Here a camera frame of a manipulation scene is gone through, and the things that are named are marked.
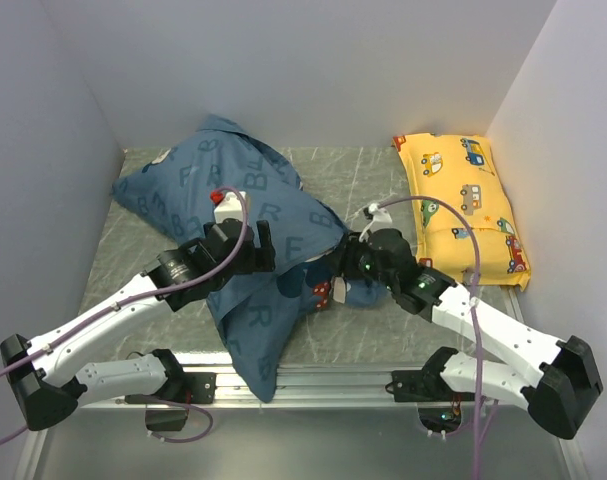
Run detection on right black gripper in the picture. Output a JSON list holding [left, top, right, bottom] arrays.
[[320, 230, 397, 292]]

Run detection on blue cartoon print pillowcase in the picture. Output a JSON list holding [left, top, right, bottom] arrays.
[[112, 115, 386, 402]]

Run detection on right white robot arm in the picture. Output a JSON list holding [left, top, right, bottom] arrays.
[[339, 228, 603, 440]]

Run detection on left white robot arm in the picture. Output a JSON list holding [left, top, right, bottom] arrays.
[[0, 219, 275, 431]]

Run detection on yellow car print pillow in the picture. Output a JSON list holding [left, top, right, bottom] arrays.
[[392, 133, 531, 289]]

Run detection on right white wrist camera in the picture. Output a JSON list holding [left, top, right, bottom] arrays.
[[359, 202, 393, 242]]

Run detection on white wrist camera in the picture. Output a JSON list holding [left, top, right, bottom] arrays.
[[210, 191, 249, 223], [359, 202, 393, 242]]

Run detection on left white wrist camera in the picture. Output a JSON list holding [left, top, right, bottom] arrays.
[[210, 191, 249, 223]]

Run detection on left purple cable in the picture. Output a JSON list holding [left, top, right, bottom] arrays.
[[0, 186, 248, 449]]

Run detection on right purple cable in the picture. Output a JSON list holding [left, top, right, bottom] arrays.
[[377, 196, 499, 480]]

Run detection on aluminium mounting rail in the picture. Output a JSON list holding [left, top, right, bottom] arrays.
[[82, 363, 534, 412]]

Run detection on purple cable loop below rail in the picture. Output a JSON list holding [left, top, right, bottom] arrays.
[[147, 397, 218, 444]]

